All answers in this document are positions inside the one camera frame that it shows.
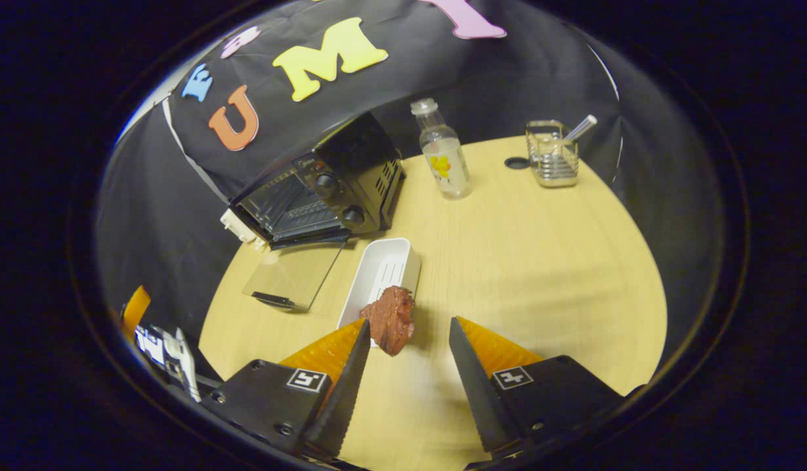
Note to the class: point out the white rectangular dish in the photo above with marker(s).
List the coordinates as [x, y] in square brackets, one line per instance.
[387, 258]

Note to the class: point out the brown meat piece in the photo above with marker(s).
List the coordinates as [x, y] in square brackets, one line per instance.
[392, 320]

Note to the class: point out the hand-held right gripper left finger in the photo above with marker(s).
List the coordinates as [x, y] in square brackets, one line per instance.
[348, 392]

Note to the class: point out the black table grommet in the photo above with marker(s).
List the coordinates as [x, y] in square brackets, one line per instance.
[516, 163]

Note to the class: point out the white straw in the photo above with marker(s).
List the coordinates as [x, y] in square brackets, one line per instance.
[581, 127]

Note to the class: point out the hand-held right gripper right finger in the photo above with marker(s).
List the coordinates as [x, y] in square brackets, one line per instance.
[472, 386]

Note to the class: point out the clear glass bottle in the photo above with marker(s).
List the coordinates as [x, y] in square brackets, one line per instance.
[446, 160]

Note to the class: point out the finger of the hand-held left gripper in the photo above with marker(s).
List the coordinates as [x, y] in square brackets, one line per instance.
[137, 307]

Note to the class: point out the black electric oven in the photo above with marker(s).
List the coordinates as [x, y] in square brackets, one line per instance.
[351, 163]

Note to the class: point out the black backdrop cloth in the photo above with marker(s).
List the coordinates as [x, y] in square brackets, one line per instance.
[377, 98]

